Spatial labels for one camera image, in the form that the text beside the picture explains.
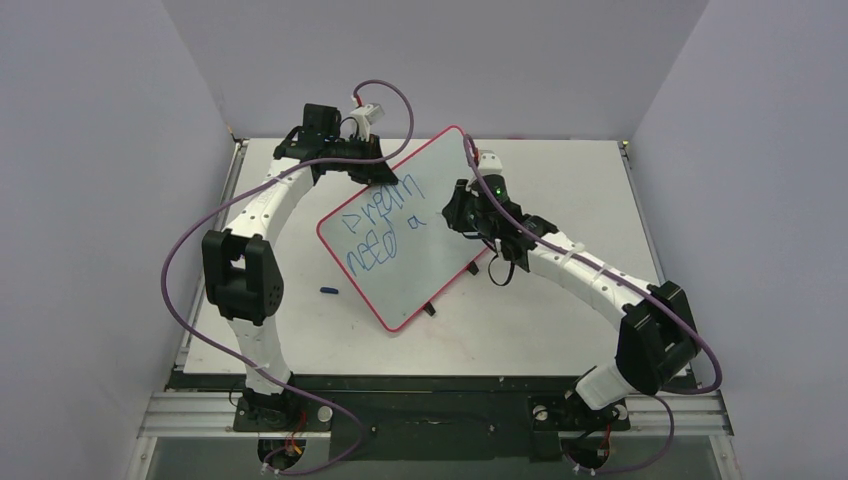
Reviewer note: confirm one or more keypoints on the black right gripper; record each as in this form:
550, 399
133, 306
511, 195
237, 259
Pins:
457, 211

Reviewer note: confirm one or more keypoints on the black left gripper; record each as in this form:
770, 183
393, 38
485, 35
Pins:
376, 173

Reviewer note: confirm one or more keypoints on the red-framed whiteboard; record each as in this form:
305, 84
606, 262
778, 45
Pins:
392, 242

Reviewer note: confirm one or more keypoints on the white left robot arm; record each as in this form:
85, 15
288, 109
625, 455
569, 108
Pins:
242, 276

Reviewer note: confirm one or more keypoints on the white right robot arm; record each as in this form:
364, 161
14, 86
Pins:
654, 322

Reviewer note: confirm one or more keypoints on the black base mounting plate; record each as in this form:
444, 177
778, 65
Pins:
412, 418

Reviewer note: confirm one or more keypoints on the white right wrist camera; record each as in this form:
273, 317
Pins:
488, 163

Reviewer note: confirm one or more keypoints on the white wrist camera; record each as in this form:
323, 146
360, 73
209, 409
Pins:
365, 116
488, 163

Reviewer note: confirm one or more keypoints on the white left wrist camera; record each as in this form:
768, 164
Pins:
365, 116

